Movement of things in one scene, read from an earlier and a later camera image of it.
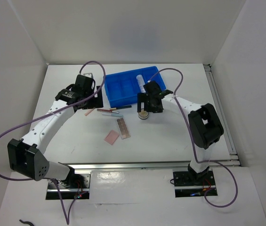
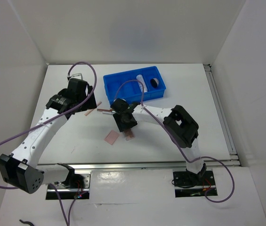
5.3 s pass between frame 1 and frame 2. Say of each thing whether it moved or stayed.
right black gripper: moved
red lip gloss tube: stayed
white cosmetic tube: stayed
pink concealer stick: stayed
